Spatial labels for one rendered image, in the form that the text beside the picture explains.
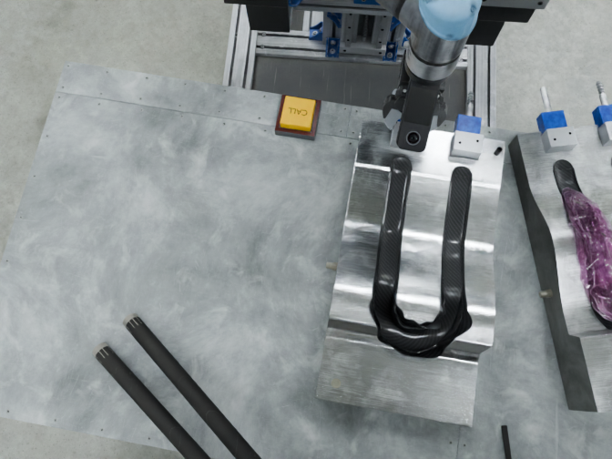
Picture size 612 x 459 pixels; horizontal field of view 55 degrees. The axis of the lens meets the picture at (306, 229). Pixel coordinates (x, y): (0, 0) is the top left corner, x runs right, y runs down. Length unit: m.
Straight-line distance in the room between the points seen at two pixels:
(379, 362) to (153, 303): 0.42
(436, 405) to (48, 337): 0.70
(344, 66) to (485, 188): 0.96
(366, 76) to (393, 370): 1.13
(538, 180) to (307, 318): 0.49
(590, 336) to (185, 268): 0.71
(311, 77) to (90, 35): 0.89
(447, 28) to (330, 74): 1.17
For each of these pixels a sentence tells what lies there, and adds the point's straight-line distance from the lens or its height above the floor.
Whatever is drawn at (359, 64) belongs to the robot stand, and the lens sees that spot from 1.95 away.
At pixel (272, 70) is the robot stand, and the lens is 1.94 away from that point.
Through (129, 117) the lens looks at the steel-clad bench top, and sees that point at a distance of 1.25.
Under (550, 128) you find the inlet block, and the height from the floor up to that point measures 0.88.
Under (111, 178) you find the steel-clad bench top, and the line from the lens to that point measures 1.21.
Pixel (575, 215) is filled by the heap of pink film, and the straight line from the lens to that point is 1.11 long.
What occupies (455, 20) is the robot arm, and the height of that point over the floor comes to 1.26.
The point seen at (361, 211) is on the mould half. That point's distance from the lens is 1.04.
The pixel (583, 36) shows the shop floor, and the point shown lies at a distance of 2.44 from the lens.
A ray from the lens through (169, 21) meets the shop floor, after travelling 2.34.
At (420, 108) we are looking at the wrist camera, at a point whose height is 1.07.
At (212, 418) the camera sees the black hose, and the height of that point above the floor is 0.89.
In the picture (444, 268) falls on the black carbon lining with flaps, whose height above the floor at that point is 0.90.
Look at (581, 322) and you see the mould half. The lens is 1.11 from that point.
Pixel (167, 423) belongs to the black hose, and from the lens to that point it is 1.05.
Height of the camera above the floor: 1.88
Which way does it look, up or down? 75 degrees down
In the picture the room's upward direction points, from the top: 3 degrees counter-clockwise
